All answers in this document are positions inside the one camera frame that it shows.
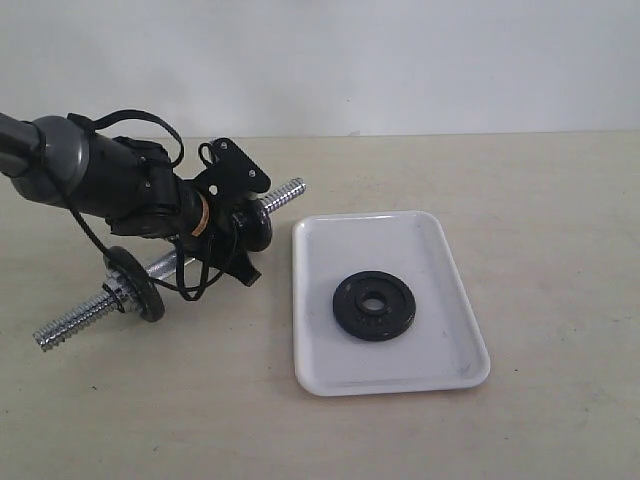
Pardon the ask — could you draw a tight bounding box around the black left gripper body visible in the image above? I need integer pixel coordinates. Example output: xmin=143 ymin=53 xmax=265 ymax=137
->
xmin=169 ymin=179 xmax=240 ymax=265

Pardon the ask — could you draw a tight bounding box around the black weight plate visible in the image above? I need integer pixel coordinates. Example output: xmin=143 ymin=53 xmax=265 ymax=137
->
xmin=103 ymin=246 xmax=165 ymax=322
xmin=232 ymin=200 xmax=273 ymax=252
xmin=332 ymin=270 xmax=416 ymax=342

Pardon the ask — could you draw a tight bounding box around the chrome threaded dumbbell bar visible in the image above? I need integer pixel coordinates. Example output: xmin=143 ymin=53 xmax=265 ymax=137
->
xmin=33 ymin=178 xmax=306 ymax=352

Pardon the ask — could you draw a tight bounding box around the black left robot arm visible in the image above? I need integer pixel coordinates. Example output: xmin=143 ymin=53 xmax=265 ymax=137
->
xmin=1 ymin=109 xmax=271 ymax=286

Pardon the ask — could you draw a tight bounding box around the chrome star collar nut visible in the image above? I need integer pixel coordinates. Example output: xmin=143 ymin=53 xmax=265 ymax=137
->
xmin=103 ymin=277 xmax=132 ymax=313

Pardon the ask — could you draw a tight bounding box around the white plastic tray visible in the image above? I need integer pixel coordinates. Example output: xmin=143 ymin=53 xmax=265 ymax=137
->
xmin=292 ymin=211 xmax=491 ymax=397

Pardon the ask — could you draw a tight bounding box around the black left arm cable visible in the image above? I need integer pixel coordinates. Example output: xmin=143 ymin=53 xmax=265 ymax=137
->
xmin=44 ymin=108 xmax=241 ymax=303

